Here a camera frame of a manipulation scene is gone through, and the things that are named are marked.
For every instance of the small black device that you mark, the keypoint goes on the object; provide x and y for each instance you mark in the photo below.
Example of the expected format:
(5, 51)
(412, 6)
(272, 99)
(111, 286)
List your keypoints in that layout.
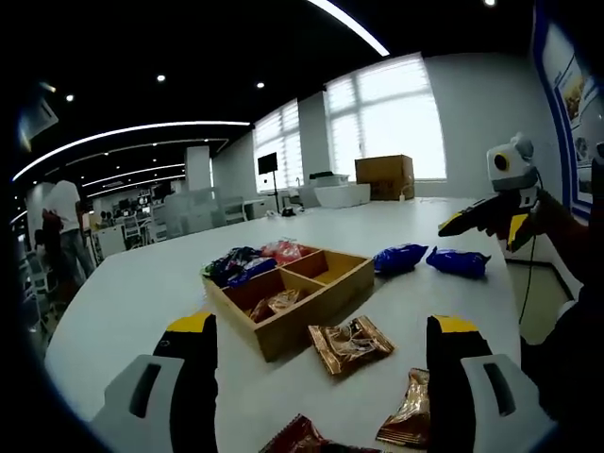
(289, 212)

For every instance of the white printer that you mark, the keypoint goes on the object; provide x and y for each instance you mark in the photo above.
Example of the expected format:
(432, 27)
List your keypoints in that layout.
(330, 178)

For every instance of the white plastic tub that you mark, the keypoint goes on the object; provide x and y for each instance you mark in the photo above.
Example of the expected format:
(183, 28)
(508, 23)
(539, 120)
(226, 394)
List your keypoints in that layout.
(342, 194)

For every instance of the colourful QQ candy packet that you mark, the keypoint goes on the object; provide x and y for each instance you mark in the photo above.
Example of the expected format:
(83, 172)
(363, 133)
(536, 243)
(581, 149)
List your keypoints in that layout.
(226, 262)

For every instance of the black television on stand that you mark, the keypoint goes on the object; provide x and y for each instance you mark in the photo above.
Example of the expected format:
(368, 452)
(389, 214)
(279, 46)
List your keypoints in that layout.
(267, 162)

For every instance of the narrow window with blinds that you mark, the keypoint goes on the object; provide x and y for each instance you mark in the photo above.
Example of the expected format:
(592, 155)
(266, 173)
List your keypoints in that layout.
(278, 141)

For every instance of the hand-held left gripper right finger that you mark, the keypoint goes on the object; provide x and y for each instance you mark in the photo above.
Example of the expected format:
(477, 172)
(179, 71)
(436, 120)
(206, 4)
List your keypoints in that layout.
(453, 387)

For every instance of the ceiling air conditioner unit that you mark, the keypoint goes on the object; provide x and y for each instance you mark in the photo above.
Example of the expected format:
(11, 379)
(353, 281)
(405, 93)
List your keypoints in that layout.
(40, 118)

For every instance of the curved ceiling light strip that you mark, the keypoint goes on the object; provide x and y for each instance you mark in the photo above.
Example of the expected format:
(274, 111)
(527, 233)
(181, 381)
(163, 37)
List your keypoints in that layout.
(132, 129)

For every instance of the straight ceiling light strip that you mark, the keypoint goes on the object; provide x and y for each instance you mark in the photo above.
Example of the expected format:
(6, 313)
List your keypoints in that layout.
(349, 26)

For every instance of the person's right hand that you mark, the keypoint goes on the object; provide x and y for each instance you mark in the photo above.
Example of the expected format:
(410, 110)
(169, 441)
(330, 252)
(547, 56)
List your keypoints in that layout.
(557, 222)

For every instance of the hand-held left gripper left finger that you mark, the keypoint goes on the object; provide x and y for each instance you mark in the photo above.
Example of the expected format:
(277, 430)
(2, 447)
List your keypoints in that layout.
(189, 387)

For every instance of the clear blue QQ candy packet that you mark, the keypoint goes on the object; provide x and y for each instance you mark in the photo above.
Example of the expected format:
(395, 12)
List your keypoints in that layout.
(257, 271)

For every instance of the person's black shirt torso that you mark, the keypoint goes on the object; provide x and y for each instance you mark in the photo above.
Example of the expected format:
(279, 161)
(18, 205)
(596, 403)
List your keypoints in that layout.
(566, 368)

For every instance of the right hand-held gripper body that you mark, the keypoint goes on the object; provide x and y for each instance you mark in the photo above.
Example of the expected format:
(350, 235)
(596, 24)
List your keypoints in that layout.
(509, 165)

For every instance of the wooden divided container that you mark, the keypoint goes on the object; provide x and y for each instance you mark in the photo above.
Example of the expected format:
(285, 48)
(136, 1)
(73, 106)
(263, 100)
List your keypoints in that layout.
(307, 325)

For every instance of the brown cardboard box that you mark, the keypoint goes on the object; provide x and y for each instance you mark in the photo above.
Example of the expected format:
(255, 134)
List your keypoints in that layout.
(384, 174)

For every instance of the blue Oreo cookie pack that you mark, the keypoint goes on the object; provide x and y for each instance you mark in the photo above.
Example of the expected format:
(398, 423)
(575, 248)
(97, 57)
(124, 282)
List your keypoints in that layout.
(458, 263)
(401, 257)

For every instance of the wide window with blinds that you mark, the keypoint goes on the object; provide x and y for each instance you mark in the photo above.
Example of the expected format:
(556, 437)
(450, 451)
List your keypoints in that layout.
(387, 118)

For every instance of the white table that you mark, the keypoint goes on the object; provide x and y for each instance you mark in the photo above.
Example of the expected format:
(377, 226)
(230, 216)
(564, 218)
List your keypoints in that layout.
(156, 283)

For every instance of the blue white wall poster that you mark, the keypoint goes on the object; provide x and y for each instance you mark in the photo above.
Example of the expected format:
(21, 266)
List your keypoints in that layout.
(566, 85)

